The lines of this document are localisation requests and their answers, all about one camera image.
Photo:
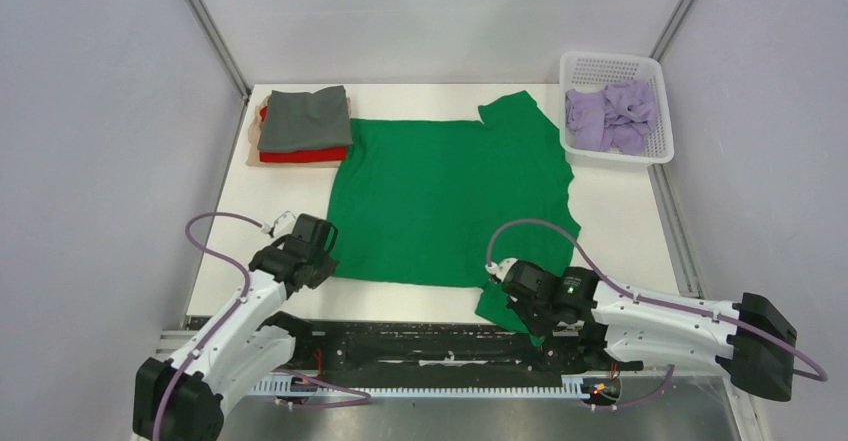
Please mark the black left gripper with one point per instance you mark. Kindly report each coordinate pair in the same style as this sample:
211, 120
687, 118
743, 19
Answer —
326, 269

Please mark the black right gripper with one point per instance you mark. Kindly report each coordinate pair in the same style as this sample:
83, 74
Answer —
538, 329

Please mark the green t shirt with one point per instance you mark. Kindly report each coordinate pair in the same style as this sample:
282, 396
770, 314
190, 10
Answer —
428, 202

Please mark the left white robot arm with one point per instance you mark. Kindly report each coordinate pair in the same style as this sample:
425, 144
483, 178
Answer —
188, 395

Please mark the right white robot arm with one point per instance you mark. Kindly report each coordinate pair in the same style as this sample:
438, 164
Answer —
634, 329

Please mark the folded red t shirt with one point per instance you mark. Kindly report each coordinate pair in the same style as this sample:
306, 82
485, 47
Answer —
275, 146

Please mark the folded grey t shirt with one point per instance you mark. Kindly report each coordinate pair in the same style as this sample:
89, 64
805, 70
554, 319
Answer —
298, 121

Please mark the white plastic basket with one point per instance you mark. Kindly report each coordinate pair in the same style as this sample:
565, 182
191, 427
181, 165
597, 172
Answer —
591, 72

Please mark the crumpled purple t shirt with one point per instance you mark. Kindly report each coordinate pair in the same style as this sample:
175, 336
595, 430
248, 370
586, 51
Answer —
620, 116

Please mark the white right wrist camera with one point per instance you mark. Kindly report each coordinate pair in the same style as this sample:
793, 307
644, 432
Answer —
499, 271

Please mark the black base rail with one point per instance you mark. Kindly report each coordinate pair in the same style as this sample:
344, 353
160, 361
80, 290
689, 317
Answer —
434, 355

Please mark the white slotted cable duct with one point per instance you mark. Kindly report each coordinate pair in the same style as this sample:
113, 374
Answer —
283, 385

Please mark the left aluminium frame post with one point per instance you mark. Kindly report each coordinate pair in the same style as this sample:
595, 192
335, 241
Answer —
219, 47

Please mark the aluminium frame post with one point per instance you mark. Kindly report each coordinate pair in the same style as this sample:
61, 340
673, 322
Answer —
219, 47
671, 29

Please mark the right aluminium frame post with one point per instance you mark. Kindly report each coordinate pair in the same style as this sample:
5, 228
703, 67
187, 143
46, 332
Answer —
671, 29

